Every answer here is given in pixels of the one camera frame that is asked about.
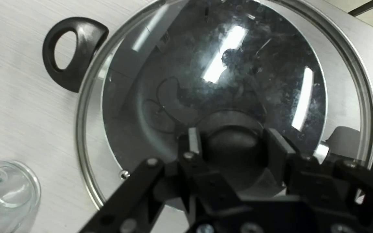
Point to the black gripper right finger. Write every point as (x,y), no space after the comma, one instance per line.
(331,197)

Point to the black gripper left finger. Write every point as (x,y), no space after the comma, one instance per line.
(208,201)

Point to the black cooking pot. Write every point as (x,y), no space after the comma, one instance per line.
(76,49)

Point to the glass pot lid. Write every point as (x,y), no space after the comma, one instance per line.
(333,46)

